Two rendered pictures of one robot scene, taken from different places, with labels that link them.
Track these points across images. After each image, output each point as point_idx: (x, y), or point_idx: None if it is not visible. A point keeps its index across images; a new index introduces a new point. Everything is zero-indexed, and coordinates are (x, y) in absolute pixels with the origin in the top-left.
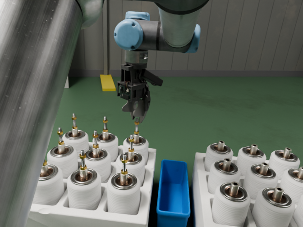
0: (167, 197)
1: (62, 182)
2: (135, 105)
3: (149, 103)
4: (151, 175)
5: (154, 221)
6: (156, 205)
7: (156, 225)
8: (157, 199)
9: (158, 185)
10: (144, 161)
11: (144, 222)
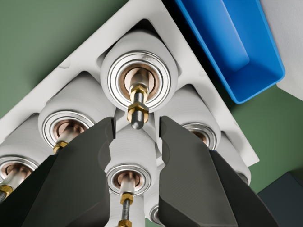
0: (192, 9)
1: (137, 208)
2: (100, 159)
3: (254, 192)
4: (214, 90)
5: (204, 66)
6: (187, 41)
7: (209, 70)
8: (181, 28)
9: (209, 59)
10: (216, 124)
11: (257, 161)
